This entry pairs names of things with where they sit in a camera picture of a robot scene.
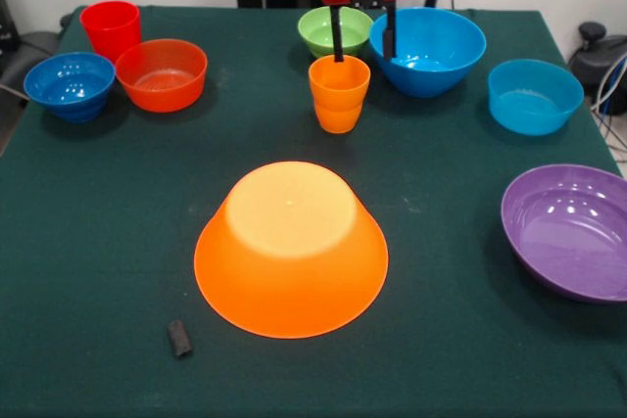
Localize orange cup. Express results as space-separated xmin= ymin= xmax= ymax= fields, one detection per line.
xmin=308 ymin=54 xmax=372 ymax=135

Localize large orange bowl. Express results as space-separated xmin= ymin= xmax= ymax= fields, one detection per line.
xmin=193 ymin=160 xmax=390 ymax=340

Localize green bowl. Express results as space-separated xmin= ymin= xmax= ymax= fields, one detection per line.
xmin=297 ymin=5 xmax=375 ymax=60

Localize large light blue bowl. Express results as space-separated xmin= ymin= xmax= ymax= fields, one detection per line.
xmin=368 ymin=7 xmax=488 ymax=99

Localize small light blue bowl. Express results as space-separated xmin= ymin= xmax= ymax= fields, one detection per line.
xmin=487 ymin=59 xmax=585 ymax=137

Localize red-orange bowl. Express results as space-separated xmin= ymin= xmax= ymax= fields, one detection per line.
xmin=115 ymin=38 xmax=209 ymax=114

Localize red cup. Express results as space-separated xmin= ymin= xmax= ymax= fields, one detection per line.
xmin=79 ymin=0 xmax=142 ymax=65

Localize purple bowl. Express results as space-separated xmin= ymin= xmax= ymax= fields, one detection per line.
xmin=500 ymin=163 xmax=627 ymax=303

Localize dark blue bowl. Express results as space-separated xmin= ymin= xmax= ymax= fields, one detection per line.
xmin=23 ymin=51 xmax=117 ymax=124

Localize dark green tablecloth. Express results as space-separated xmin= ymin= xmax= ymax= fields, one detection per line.
xmin=0 ymin=5 xmax=627 ymax=418

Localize small black rubber piece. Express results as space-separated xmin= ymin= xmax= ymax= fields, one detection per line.
xmin=167 ymin=319 xmax=194 ymax=360

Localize white and blue cables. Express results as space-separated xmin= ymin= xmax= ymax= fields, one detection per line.
xmin=590 ymin=53 xmax=627 ymax=155

